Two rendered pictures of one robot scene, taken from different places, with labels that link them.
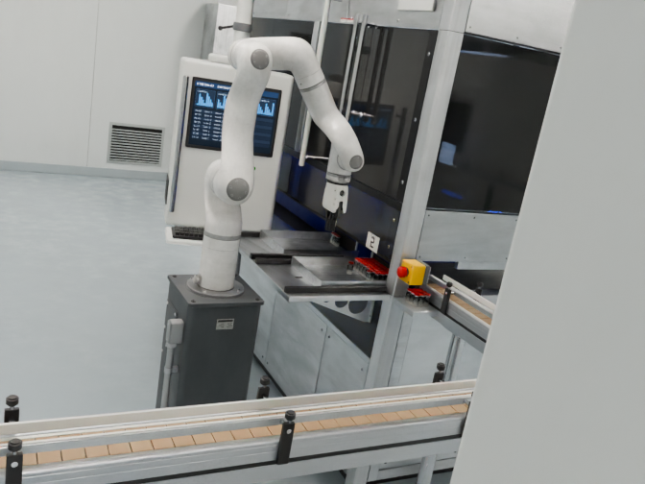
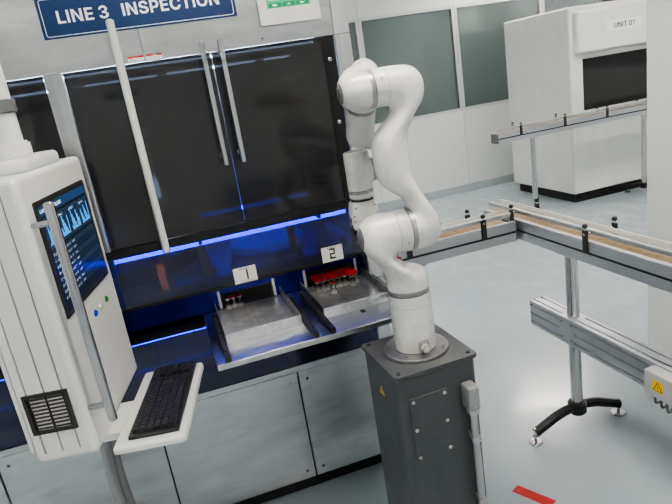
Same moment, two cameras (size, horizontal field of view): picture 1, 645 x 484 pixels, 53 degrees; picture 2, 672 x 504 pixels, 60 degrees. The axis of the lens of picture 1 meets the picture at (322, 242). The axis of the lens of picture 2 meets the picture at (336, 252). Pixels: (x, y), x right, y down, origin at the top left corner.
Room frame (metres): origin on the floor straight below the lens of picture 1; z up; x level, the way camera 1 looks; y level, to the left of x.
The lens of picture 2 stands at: (1.86, 1.90, 1.66)
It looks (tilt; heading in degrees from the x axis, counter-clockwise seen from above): 16 degrees down; 284
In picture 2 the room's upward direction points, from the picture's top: 9 degrees counter-clockwise
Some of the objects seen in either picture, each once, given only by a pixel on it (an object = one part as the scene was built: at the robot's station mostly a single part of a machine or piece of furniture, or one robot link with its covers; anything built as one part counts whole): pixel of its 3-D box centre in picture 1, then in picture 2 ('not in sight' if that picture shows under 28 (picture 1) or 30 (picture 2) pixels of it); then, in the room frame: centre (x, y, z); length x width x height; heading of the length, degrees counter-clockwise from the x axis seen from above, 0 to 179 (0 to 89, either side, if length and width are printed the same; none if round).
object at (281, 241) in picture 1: (308, 244); (255, 312); (2.64, 0.06, 0.90); 0.34 x 0.26 x 0.04; 119
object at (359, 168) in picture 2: (343, 154); (358, 169); (2.20, -0.02, 1.35); 0.09 x 0.08 x 0.13; 26
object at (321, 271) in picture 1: (346, 273); (344, 289); (2.34, -0.11, 0.90); 0.34 x 0.26 x 0.04; 119
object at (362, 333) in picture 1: (276, 243); (120, 383); (3.14, 0.22, 0.73); 1.98 x 0.01 x 0.25; 29
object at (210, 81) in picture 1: (226, 144); (55, 292); (3.03, 0.52, 1.19); 0.50 x 0.19 x 0.78; 108
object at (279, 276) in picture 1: (309, 263); (307, 314); (2.45, 0.04, 0.87); 0.70 x 0.48 x 0.02; 29
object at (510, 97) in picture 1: (536, 136); not in sight; (2.46, -0.71, 1.50); 0.85 x 0.01 x 0.59; 119
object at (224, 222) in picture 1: (224, 197); (392, 253); (2.08, 0.34, 1.16); 0.19 x 0.12 x 0.24; 25
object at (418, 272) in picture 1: (414, 272); not in sight; (2.18, -0.33, 0.99); 0.08 x 0.07 x 0.07; 119
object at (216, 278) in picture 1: (218, 261); (412, 319); (2.05, 0.33, 0.95); 0.19 x 0.19 x 0.18
